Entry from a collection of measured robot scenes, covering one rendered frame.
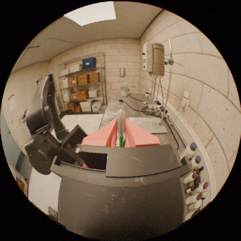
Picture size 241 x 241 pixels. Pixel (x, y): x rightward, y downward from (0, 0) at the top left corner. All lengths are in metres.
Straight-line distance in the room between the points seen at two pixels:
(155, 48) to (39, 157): 0.61
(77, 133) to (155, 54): 0.51
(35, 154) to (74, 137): 0.12
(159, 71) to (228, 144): 0.58
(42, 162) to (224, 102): 0.67
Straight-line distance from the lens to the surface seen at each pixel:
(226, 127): 0.52
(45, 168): 0.18
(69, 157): 0.22
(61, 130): 0.47
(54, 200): 0.54
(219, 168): 0.57
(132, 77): 2.56
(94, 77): 2.29
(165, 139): 0.61
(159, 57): 0.52
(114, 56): 2.58
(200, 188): 0.50
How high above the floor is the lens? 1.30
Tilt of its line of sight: 36 degrees down
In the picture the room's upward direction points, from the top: straight up
